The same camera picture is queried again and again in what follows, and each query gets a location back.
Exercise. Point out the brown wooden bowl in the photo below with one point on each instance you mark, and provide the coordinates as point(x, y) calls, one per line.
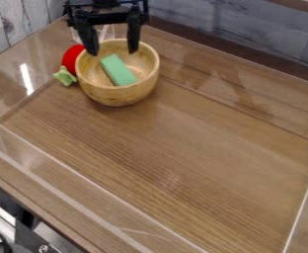
point(96, 84)

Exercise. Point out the red plush tomato toy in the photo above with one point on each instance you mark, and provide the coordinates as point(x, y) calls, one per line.
point(66, 76)

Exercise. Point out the clear acrylic corner bracket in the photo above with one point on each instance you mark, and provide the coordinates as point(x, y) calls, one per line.
point(106, 32)

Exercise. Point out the clear acrylic table barrier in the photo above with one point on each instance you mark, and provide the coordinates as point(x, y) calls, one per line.
point(158, 182)

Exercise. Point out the green rectangular stick block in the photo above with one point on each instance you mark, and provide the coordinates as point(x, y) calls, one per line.
point(118, 70)

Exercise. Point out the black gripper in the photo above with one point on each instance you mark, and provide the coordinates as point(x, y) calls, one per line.
point(87, 13)

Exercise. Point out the black table clamp mount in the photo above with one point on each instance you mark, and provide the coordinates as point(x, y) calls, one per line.
point(26, 235)

